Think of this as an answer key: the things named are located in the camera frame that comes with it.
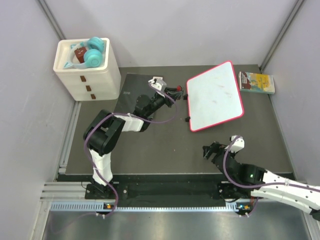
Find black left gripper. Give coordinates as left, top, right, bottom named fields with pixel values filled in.
left=145, top=87, right=182, bottom=117

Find pink framed whiteboard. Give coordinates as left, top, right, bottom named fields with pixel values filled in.
left=186, top=61, right=245, bottom=132

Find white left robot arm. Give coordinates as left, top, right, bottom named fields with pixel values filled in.
left=83, top=85, right=184, bottom=199

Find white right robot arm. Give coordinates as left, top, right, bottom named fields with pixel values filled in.
left=202, top=138, right=320, bottom=221

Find black notebook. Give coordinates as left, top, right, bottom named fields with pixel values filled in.
left=113, top=73, right=163, bottom=116

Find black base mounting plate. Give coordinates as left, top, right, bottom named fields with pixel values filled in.
left=84, top=174, right=265, bottom=207

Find white drawer unit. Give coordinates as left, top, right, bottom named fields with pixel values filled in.
left=53, top=37, right=121, bottom=102

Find yellow green book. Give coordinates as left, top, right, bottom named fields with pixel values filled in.
left=238, top=71, right=276, bottom=95

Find teal cat ear headphones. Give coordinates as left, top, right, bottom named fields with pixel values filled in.
left=63, top=36, right=105, bottom=70

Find brown cube toy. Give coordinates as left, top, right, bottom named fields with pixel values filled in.
left=74, top=46, right=87, bottom=64

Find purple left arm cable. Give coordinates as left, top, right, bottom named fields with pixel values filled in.
left=83, top=81, right=179, bottom=217

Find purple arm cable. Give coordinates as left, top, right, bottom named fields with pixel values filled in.
left=83, top=81, right=179, bottom=217
left=222, top=136, right=320, bottom=217

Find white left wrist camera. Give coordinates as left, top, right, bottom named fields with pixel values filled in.
left=148, top=76, right=167, bottom=92

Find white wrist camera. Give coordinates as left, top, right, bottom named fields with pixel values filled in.
left=224, top=135, right=245, bottom=154
left=148, top=76, right=167, bottom=92

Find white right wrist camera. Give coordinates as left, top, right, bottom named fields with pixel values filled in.
left=224, top=135, right=245, bottom=154

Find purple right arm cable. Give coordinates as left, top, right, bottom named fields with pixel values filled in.
left=222, top=136, right=320, bottom=217

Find grey slotted cable duct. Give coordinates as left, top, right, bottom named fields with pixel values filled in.
left=50, top=201, right=251, bottom=213

